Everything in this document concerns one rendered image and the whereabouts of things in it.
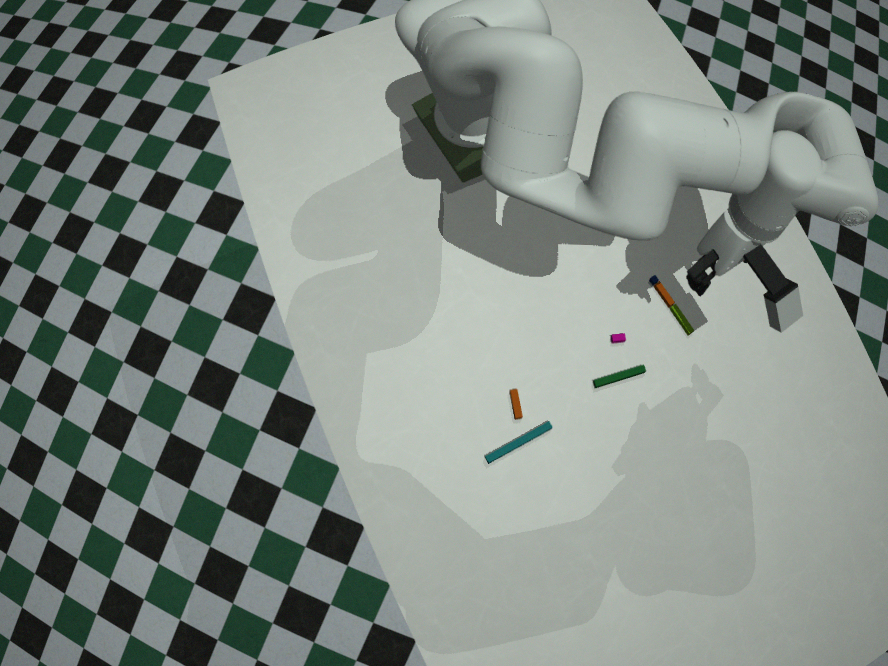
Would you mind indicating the orange rod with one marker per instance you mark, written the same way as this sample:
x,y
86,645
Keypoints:
x,y
516,404
664,294

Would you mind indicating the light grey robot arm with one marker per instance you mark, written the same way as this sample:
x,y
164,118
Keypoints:
x,y
648,145

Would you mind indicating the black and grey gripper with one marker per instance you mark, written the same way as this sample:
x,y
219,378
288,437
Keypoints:
x,y
724,241

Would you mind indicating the turquoise rod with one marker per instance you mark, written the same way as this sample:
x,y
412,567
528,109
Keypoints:
x,y
518,442

